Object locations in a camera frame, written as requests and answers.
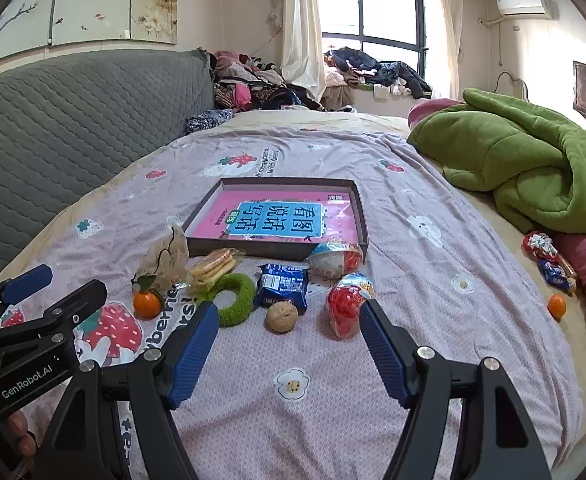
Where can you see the blue white toy egg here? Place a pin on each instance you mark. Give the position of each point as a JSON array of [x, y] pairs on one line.
[[330, 262]]

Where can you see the beige bed sheet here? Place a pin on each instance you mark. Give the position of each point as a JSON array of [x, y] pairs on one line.
[[323, 120]]

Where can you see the brown walnut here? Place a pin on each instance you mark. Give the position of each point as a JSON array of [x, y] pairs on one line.
[[282, 317]]

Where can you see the green fuzzy scrunchie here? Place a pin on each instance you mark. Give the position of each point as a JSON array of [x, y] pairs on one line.
[[243, 300]]

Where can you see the blue orange snack packet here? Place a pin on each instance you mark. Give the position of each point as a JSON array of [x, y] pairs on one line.
[[558, 275]]

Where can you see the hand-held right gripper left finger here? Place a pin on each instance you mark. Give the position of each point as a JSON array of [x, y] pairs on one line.
[[193, 355]]

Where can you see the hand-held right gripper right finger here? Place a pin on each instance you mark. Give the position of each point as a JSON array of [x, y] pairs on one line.
[[383, 355]]

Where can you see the beige mesh scrunchie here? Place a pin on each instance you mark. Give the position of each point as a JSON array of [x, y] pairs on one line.
[[170, 260]]

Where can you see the pink cloth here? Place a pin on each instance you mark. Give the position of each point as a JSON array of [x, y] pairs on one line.
[[430, 110]]

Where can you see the pile of mixed clothes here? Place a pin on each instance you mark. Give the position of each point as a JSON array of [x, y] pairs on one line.
[[253, 82]]

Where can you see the strawberry printed blanket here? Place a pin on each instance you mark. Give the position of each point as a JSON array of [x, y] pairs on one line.
[[448, 285]]

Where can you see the grey quilted headboard cover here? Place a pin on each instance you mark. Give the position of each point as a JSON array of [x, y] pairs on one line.
[[73, 130]]

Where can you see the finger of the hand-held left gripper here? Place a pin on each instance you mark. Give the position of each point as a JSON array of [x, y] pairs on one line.
[[75, 305], [25, 281]]

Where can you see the floral wall painting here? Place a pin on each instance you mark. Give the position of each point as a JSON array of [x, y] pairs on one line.
[[98, 0]]

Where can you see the person's left hand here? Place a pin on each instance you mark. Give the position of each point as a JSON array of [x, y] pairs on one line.
[[18, 425]]

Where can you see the cream curtain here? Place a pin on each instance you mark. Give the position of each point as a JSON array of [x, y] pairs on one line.
[[300, 25], [445, 35]]

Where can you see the pile of dark clothes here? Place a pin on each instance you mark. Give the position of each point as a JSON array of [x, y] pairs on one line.
[[373, 67]]

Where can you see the green fleece blanket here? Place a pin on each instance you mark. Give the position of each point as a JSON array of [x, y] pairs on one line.
[[513, 160]]

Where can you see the dark floral cloth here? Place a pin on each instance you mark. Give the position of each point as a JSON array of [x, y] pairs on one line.
[[208, 121]]

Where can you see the shallow box with pink bottom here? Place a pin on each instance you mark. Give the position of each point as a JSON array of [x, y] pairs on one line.
[[273, 200]]

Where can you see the tangerine with green leaf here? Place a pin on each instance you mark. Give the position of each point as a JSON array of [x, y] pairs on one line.
[[147, 306]]

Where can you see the blue cookie packet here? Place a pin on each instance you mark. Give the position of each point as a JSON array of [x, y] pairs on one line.
[[280, 285]]

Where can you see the white air conditioner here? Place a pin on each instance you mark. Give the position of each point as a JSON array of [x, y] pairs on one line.
[[523, 6]]

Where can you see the plain small tangerine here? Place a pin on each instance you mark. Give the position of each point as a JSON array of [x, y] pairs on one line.
[[556, 306]]

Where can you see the clear packet of crackers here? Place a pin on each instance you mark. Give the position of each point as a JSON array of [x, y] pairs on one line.
[[213, 267]]

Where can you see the red toy egg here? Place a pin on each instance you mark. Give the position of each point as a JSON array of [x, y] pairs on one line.
[[345, 310]]

